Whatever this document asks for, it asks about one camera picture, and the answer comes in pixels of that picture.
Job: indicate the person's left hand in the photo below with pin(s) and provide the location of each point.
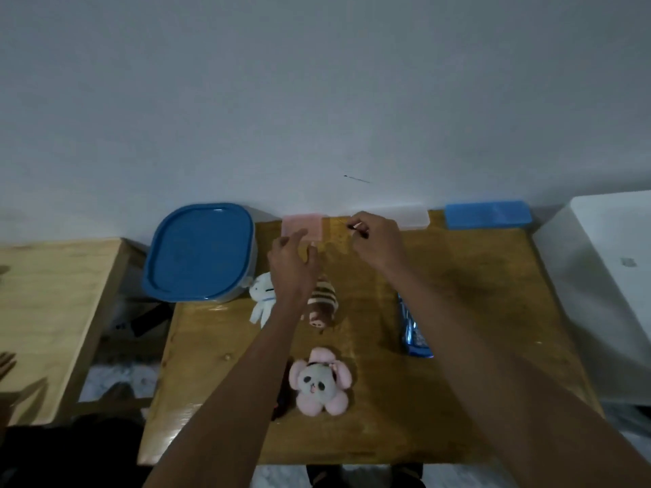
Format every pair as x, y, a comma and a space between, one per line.
295, 271

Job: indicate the person's right hand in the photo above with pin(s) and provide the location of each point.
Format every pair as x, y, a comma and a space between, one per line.
384, 246

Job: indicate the small black screwdriver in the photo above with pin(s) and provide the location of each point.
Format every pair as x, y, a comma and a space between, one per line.
351, 227

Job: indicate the translucent white plastic case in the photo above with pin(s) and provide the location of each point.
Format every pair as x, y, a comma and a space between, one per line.
412, 218

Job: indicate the white plush dog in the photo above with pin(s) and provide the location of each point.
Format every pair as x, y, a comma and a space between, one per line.
260, 292

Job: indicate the brown striped plush pig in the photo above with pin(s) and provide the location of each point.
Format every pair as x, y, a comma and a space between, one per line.
325, 299

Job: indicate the small pink plastic case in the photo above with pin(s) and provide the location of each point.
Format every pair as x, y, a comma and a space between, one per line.
311, 223

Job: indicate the blue lidded plastic container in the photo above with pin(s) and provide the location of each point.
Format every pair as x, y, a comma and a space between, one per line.
198, 251

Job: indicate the blue toy car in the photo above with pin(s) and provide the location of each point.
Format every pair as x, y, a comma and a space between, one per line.
417, 345

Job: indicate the blue plastic case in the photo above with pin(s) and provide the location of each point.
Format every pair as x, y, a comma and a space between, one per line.
488, 214

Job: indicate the pink flower plush panda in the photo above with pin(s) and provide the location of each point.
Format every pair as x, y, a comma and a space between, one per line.
320, 383

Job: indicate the person's right forearm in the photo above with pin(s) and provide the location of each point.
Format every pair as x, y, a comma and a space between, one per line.
508, 391

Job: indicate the person's left forearm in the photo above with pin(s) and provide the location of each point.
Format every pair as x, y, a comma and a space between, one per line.
224, 401

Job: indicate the person's black trousers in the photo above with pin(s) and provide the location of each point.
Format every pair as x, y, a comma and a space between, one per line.
366, 477

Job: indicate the black remote control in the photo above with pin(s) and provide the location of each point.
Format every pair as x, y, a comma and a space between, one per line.
281, 401

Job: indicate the black object under side table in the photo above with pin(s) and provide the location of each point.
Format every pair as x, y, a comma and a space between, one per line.
150, 320

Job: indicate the white cabinet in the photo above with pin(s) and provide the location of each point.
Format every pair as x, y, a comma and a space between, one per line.
605, 299

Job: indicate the light wooden side table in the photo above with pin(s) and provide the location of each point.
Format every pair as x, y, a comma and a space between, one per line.
51, 320

